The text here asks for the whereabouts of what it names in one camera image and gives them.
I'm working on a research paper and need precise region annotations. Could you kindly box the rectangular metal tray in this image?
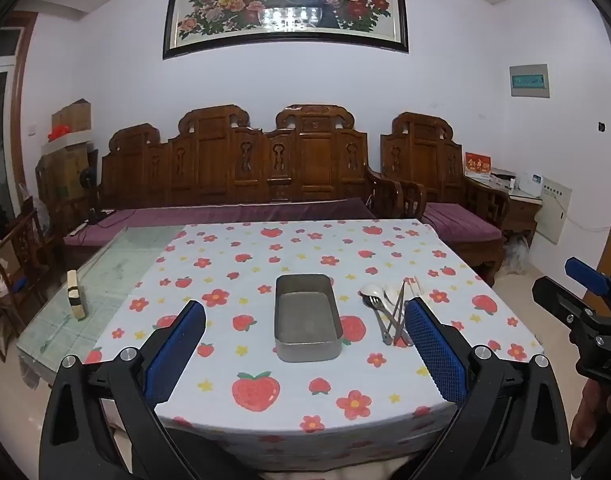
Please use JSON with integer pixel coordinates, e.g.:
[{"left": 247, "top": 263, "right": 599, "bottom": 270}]
[{"left": 274, "top": 273, "right": 345, "bottom": 363}]

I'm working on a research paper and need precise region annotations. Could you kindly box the grey wall panel green window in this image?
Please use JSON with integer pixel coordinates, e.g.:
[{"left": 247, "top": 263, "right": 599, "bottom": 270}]
[{"left": 509, "top": 63, "right": 551, "bottom": 99}]

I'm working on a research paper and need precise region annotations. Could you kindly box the small metal fork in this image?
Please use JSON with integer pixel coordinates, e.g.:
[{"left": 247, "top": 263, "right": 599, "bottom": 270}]
[{"left": 381, "top": 285, "right": 401, "bottom": 346}]

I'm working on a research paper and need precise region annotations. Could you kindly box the metal spoon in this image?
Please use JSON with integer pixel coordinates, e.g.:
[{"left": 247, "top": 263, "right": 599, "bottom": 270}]
[{"left": 378, "top": 286, "right": 397, "bottom": 343}]

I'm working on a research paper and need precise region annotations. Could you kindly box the wooden side table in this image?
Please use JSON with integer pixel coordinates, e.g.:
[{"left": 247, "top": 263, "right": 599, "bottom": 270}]
[{"left": 500, "top": 187, "right": 543, "bottom": 256}]

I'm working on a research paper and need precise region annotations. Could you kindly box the purple armchair cushion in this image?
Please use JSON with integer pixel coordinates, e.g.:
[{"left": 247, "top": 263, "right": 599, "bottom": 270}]
[{"left": 423, "top": 202, "right": 503, "bottom": 247}]

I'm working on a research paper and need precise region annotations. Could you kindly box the wooden chair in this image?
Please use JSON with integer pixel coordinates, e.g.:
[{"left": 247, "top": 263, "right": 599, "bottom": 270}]
[{"left": 0, "top": 199, "right": 62, "bottom": 363}]

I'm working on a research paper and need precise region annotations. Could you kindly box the strawberry flower printed tablecloth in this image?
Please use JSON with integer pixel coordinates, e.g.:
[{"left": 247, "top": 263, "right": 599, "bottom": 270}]
[{"left": 82, "top": 219, "right": 543, "bottom": 461}]

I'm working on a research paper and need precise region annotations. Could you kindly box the small cardboard box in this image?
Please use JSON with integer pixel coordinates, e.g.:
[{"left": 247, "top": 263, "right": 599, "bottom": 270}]
[{"left": 51, "top": 99, "right": 92, "bottom": 134}]

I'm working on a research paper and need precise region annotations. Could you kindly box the framed peacock flower painting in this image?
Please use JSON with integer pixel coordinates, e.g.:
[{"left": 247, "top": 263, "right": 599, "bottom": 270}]
[{"left": 162, "top": 0, "right": 410, "bottom": 60}]

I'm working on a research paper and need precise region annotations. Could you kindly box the large cardboard box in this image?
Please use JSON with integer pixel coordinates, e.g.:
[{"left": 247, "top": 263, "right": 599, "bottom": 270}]
[{"left": 34, "top": 144, "right": 99, "bottom": 207}]

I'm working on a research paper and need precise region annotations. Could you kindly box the black standing fan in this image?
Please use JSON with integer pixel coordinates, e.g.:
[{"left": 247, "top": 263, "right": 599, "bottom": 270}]
[{"left": 79, "top": 164, "right": 101, "bottom": 226}]

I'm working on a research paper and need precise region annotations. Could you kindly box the large metal fork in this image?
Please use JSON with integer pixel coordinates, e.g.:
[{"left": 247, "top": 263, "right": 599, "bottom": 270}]
[{"left": 363, "top": 295, "right": 394, "bottom": 346}]

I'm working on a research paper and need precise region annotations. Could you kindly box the black cable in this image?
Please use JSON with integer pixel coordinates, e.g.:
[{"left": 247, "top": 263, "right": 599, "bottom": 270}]
[{"left": 68, "top": 209, "right": 136, "bottom": 238}]

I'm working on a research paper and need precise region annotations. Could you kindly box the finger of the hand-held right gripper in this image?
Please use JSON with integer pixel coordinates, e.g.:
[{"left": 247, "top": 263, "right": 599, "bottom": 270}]
[
  {"left": 531, "top": 276, "right": 599, "bottom": 335},
  {"left": 564, "top": 256, "right": 611, "bottom": 311}
]

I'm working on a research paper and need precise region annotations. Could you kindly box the clear plastic bag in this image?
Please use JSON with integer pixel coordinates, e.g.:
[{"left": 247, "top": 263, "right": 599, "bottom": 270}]
[{"left": 503, "top": 234, "right": 531, "bottom": 276}]

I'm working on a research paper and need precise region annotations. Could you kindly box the pale block with black bands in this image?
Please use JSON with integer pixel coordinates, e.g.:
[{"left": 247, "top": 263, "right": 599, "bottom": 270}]
[{"left": 66, "top": 270, "right": 87, "bottom": 320}]

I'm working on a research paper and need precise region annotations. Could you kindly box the white box with blue label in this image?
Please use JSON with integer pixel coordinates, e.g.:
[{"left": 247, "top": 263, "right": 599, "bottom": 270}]
[{"left": 515, "top": 171, "right": 545, "bottom": 198}]

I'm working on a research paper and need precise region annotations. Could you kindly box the carved wooden sofa bench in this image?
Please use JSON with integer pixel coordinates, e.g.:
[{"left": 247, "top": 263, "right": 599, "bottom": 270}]
[{"left": 62, "top": 104, "right": 403, "bottom": 261}]

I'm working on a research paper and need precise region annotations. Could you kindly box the white wall distribution box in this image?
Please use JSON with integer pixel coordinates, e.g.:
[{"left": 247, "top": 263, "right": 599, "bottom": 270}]
[{"left": 534, "top": 176, "right": 572, "bottom": 246}]

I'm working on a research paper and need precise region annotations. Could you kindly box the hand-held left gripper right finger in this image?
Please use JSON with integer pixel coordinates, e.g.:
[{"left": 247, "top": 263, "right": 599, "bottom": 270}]
[{"left": 404, "top": 297, "right": 572, "bottom": 480}]

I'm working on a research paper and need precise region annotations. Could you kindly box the red gift box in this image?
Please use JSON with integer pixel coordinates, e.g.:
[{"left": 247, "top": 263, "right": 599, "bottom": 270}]
[{"left": 464, "top": 151, "right": 493, "bottom": 181}]

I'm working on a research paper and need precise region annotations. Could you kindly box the person's right hand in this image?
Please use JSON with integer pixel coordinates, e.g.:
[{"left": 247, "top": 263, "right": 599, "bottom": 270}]
[{"left": 569, "top": 379, "right": 610, "bottom": 450}]

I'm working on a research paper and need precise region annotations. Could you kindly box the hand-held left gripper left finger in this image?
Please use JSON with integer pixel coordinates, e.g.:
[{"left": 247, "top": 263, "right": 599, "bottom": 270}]
[{"left": 39, "top": 300, "right": 207, "bottom": 480}]

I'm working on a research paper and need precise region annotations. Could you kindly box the carved wooden armchair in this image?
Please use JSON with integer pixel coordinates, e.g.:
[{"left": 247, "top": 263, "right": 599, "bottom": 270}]
[{"left": 379, "top": 111, "right": 511, "bottom": 287}]

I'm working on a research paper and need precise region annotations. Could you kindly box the white plastic spoon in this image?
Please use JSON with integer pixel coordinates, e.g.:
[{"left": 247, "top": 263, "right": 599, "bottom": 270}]
[{"left": 360, "top": 283, "right": 386, "bottom": 312}]

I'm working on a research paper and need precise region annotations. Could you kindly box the flat white box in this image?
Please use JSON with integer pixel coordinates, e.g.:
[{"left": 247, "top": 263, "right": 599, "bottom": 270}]
[{"left": 40, "top": 131, "right": 94, "bottom": 157}]

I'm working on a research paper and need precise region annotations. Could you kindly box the wooden chopstick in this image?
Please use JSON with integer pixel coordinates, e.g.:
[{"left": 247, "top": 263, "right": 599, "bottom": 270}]
[
  {"left": 384, "top": 278, "right": 409, "bottom": 345},
  {"left": 394, "top": 276, "right": 420, "bottom": 347}
]

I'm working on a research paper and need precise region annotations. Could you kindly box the wooden framed glass door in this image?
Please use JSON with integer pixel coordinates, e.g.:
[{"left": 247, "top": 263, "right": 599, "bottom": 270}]
[{"left": 0, "top": 10, "right": 39, "bottom": 221}]

